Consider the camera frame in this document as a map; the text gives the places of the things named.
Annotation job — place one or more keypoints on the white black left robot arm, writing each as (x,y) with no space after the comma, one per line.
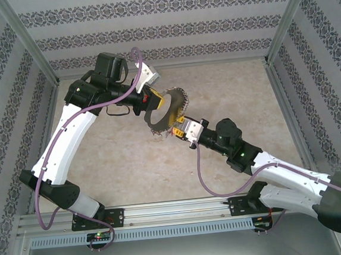
(64,142)

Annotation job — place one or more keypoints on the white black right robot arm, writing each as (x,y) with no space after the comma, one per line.
(291,176)

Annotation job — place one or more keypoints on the small controller circuit board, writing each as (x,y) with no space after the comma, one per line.
(99,236)
(262,222)

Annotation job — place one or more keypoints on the grey sheet metal panel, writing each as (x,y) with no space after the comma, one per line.
(181,254)

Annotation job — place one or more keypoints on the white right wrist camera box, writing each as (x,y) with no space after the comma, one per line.
(194,130)

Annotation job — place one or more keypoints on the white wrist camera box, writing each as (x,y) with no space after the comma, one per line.
(146,74)
(194,130)

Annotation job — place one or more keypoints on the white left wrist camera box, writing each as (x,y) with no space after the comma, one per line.
(146,74)

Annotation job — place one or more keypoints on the aluminium frame rail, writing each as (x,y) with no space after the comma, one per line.
(49,120)
(212,61)
(292,117)

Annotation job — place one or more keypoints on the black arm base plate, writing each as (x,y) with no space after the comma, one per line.
(237,206)
(115,217)

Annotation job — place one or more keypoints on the long aluminium base rail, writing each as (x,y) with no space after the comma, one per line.
(172,211)

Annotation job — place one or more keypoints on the aluminium frame post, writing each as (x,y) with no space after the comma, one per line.
(28,41)
(289,18)

